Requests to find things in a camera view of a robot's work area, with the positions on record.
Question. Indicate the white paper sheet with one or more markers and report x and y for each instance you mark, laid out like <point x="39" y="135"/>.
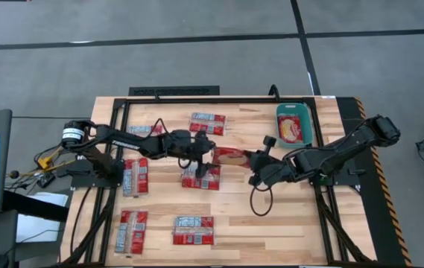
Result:
<point x="38" y="229"/>

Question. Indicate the teal plastic basket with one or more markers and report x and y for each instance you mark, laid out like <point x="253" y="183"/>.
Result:
<point x="306" y="111"/>

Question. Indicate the black hazard-striped mat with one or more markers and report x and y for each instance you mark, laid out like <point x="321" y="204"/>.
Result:
<point x="379" y="223"/>

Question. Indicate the red popcorn bag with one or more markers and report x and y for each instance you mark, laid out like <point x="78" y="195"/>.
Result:
<point x="207" y="124"/>
<point x="230" y="156"/>
<point x="141" y="129"/>
<point x="131" y="232"/>
<point x="135" y="178"/>
<point x="193" y="231"/>
<point x="191" y="182"/>
<point x="290" y="128"/>

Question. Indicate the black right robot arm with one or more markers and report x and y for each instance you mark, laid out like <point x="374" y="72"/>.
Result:
<point x="331" y="154"/>

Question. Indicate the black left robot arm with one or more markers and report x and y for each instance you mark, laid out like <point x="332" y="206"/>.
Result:
<point x="126" y="143"/>

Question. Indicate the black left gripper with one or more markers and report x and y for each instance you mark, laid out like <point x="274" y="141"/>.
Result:
<point x="200" y="149"/>

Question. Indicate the small black power adapter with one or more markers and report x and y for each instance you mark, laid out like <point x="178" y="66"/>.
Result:
<point x="46" y="180"/>

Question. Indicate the black round knob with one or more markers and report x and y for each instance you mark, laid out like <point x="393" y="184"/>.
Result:
<point x="14" y="173"/>

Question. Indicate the black aluminium table frame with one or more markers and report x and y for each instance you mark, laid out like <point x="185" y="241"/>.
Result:
<point x="215" y="100"/>

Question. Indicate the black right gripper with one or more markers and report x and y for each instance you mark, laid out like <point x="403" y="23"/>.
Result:
<point x="269" y="169"/>

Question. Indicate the black perforated panel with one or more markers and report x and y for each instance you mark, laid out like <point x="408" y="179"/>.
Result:
<point x="174" y="91"/>

